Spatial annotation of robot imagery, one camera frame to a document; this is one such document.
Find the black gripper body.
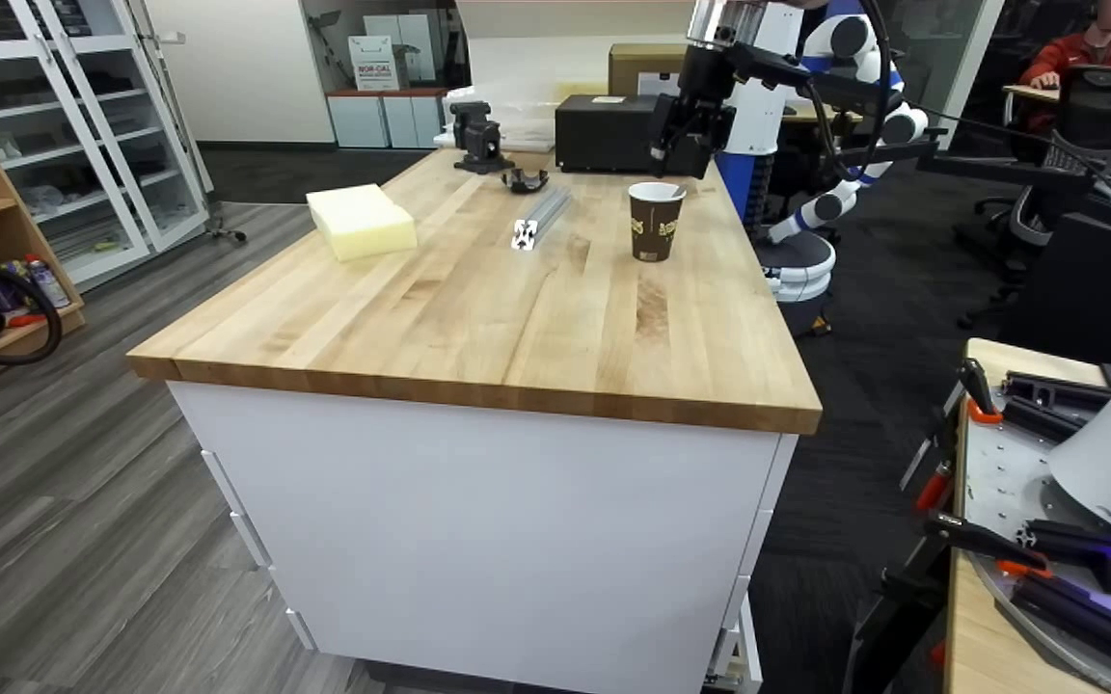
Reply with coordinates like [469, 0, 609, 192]
[674, 38, 744, 138]

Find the brown paper coffee cup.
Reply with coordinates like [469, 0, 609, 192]
[624, 177, 691, 264]

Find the white column with blue foot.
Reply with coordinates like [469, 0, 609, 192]
[713, 71, 802, 229]

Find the black equipment box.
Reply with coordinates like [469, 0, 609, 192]
[553, 89, 703, 177]

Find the brown cardboard box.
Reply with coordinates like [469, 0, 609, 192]
[607, 38, 695, 101]

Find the aluminium extrusion bar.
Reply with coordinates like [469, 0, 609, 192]
[507, 182, 579, 253]

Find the white backdrop board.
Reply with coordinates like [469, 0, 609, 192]
[447, 0, 703, 154]

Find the black bench vise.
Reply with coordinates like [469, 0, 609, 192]
[443, 97, 516, 177]

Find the low white drawer unit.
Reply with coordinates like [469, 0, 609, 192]
[321, 84, 453, 154]

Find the white framed sign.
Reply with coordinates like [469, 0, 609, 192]
[343, 29, 404, 97]

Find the pale yellow foam block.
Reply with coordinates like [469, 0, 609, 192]
[303, 182, 421, 264]

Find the orange black bar clamp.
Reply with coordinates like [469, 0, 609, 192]
[956, 355, 1013, 431]
[910, 458, 962, 520]
[924, 507, 1050, 587]

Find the person in red shirt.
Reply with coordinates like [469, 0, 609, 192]
[1015, 0, 1111, 93]

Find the black office chair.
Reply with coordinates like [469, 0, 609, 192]
[956, 165, 1111, 373]
[1040, 60, 1111, 215]

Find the white door panel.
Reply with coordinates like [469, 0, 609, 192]
[138, 0, 341, 151]

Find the silver perforated mounting plate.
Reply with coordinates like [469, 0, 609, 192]
[956, 403, 1111, 686]

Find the white glass display cabinet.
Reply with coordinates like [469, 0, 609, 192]
[0, 0, 155, 291]
[31, 0, 218, 256]

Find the small light wooden table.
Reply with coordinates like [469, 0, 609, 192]
[940, 334, 1111, 694]

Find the white bottle with red cap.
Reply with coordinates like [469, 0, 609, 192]
[29, 253, 76, 321]

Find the small black ring part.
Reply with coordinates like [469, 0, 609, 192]
[498, 160, 553, 199]

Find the black mounting bracket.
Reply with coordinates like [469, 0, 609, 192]
[1000, 367, 1111, 409]
[1009, 573, 1111, 686]
[1015, 517, 1111, 602]
[1000, 398, 1083, 443]

